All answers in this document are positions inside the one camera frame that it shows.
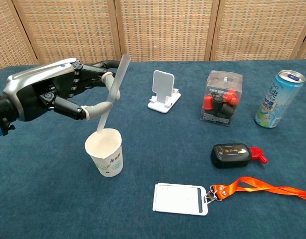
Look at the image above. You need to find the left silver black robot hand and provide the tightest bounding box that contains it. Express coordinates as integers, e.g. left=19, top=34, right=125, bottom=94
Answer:
left=2, top=57, right=121, bottom=122

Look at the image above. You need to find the transparent plastic straw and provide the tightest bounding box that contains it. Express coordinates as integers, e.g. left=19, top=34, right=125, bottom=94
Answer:
left=96, top=54, right=131, bottom=134

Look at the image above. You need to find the white paper cup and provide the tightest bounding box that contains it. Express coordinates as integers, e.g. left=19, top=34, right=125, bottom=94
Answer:
left=84, top=128, right=124, bottom=178

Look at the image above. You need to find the white folding phone stand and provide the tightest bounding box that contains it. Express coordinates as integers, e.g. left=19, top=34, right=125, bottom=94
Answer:
left=147, top=70, right=182, bottom=114

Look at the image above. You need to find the blue table mat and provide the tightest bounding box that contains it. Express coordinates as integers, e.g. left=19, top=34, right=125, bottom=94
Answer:
left=0, top=59, right=306, bottom=239

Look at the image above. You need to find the woven bamboo folding screen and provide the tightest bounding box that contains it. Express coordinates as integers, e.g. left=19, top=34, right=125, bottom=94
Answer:
left=0, top=0, right=306, bottom=73

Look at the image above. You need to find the white card holder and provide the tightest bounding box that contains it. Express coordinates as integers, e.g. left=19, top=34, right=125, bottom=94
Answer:
left=152, top=183, right=209, bottom=216

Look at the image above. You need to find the black ink bottle red cap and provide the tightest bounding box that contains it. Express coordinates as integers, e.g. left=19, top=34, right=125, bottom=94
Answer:
left=210, top=143, right=269, bottom=169

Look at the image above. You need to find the light blue drink can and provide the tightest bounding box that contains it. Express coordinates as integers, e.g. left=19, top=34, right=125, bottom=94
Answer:
left=254, top=69, right=306, bottom=129

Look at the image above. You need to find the orange lanyard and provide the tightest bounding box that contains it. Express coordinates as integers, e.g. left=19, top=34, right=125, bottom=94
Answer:
left=204, top=176, right=306, bottom=204

